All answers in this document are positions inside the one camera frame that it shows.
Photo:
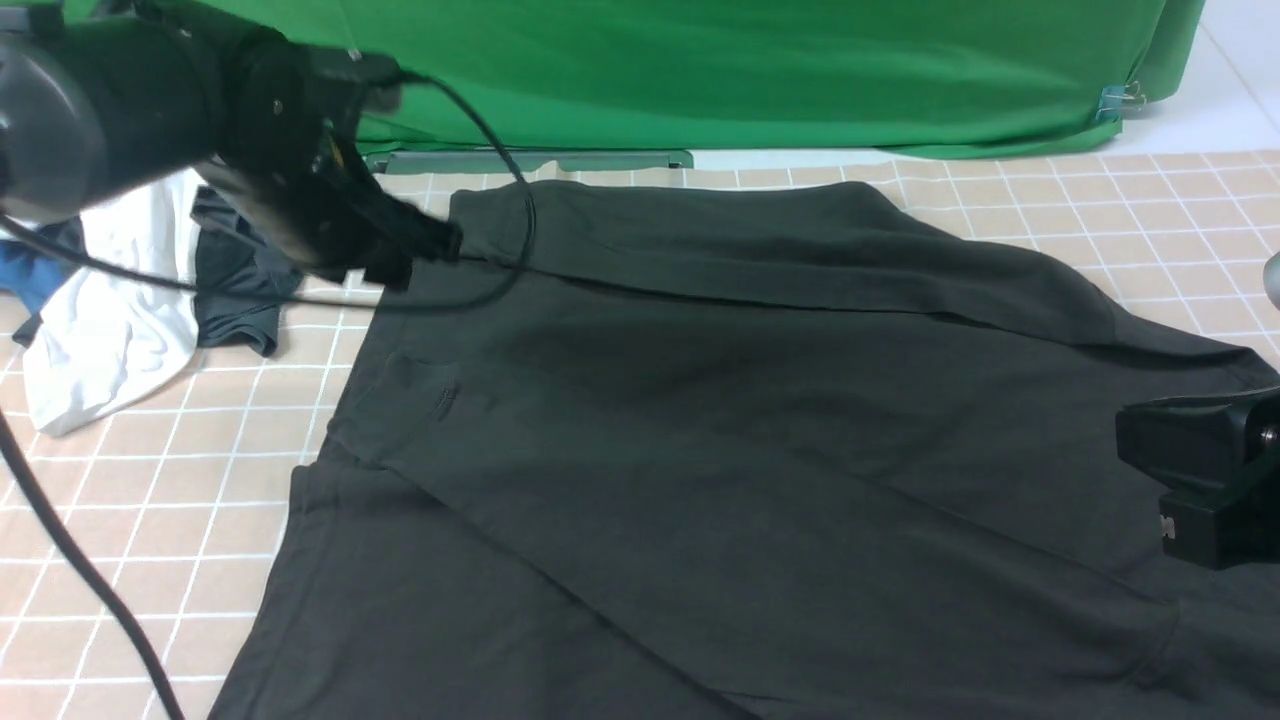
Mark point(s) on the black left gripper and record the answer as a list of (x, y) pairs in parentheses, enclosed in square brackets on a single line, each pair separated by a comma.
[(288, 164)]

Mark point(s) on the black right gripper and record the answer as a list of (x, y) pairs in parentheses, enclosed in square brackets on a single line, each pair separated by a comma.
[(1218, 457)]

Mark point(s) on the dark gray long-sleeved shirt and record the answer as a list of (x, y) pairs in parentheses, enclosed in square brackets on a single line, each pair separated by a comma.
[(755, 455)]

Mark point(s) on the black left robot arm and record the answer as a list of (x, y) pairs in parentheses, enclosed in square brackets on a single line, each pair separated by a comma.
[(96, 108)]

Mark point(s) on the dark teal crumpled shirt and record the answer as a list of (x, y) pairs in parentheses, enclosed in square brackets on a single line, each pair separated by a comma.
[(241, 278)]

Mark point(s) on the white crumpled shirt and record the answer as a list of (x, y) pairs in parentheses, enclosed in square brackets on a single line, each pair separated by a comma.
[(106, 343)]

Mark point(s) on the green metal base bar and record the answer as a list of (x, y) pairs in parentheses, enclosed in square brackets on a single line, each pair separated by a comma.
[(485, 161)]

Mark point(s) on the green backdrop cloth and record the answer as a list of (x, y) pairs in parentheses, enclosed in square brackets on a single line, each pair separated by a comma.
[(953, 80)]

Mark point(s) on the metal binder clip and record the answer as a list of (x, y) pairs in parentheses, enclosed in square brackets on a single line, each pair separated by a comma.
[(1117, 101)]

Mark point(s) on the blue crumpled garment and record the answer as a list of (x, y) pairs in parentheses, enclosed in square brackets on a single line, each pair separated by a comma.
[(29, 275)]

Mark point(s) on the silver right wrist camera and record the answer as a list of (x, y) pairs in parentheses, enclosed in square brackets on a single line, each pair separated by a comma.
[(1271, 280)]

